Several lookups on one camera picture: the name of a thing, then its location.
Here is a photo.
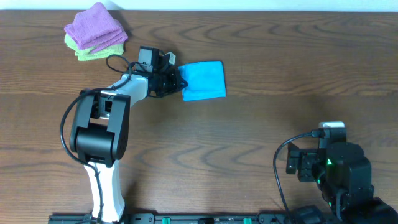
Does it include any blue microfiber cloth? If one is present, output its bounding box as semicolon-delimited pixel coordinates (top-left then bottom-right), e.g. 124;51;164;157
178;61;226;101

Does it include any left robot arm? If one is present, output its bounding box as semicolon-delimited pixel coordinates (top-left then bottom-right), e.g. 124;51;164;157
62;46;188;223

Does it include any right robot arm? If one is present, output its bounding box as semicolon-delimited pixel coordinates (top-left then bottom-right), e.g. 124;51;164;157
286;142;397;224

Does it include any folded green cloth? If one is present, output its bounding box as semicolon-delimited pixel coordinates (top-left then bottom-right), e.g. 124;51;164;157
64;34;124;61

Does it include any folded purple cloth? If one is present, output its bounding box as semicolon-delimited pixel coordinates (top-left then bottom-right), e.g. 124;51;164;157
64;2;127;53

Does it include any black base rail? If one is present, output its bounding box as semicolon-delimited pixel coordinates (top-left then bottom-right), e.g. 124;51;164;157
47;213;291;224

